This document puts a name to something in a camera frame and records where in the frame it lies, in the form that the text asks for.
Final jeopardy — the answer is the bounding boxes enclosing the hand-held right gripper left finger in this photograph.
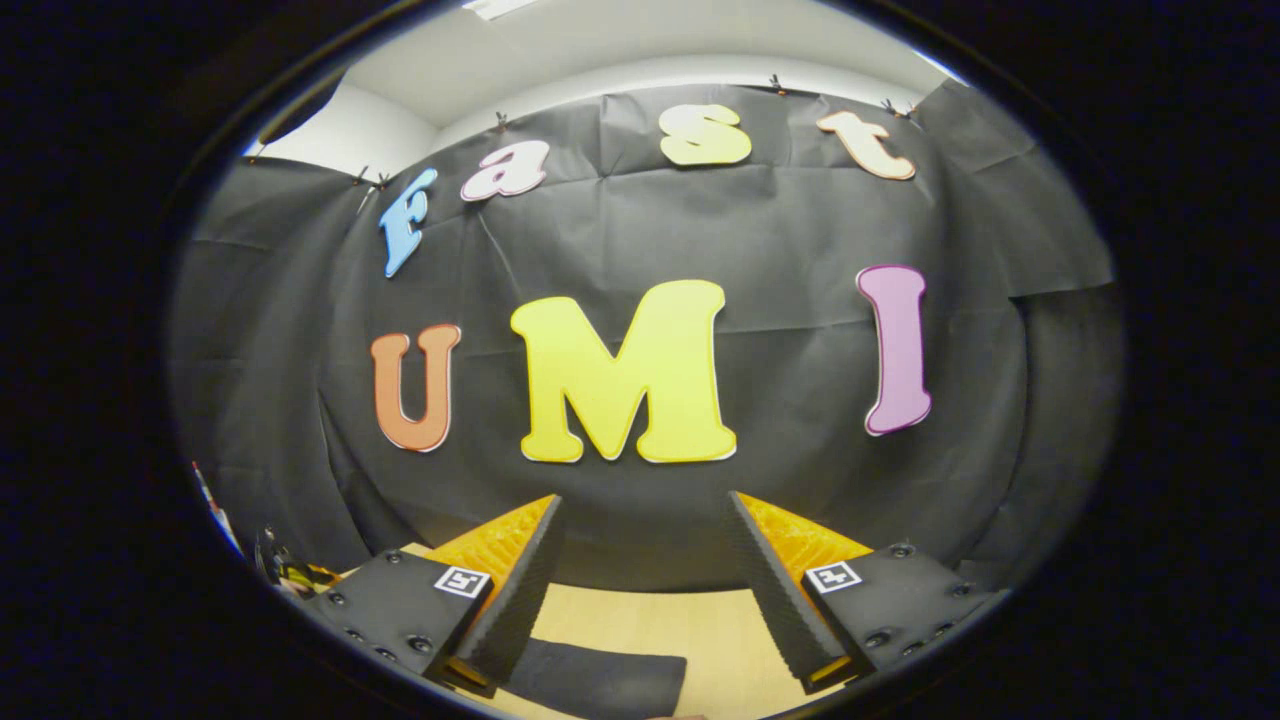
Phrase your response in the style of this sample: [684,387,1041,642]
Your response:
[300,493,566,699]

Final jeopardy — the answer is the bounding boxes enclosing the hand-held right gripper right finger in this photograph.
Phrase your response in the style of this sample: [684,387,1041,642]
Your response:
[725,490,1011,696]

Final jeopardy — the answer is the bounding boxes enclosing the black backdrop cloth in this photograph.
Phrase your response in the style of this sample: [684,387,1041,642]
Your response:
[165,78,1126,597]

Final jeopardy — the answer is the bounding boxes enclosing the dark grey jeans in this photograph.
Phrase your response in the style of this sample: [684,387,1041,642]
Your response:
[505,637,690,720]

